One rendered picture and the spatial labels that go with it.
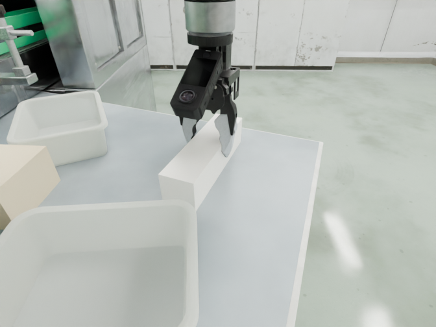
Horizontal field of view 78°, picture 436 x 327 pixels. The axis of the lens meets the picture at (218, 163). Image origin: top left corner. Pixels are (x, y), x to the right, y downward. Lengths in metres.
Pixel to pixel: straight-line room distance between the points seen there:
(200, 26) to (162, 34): 3.33
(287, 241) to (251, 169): 0.18
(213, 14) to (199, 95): 0.11
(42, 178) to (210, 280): 0.33
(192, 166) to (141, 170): 0.14
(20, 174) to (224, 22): 0.38
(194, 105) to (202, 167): 0.11
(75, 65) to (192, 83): 0.65
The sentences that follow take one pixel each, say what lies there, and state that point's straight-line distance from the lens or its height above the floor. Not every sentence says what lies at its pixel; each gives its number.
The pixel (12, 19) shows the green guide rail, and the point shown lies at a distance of 1.05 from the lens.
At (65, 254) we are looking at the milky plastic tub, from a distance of 0.44.
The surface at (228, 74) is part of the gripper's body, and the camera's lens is 0.47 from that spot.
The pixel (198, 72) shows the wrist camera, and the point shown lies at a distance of 0.42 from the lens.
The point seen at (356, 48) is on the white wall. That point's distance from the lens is 4.56.
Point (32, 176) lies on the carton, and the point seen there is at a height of 0.80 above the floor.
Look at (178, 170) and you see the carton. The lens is 0.44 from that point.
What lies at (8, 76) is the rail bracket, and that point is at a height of 0.86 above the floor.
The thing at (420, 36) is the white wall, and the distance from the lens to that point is 4.92.
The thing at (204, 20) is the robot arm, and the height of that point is 1.01.
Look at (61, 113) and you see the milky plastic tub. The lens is 0.79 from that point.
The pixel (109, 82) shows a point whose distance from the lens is 1.12.
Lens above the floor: 1.07
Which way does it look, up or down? 35 degrees down
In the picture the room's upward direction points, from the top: straight up
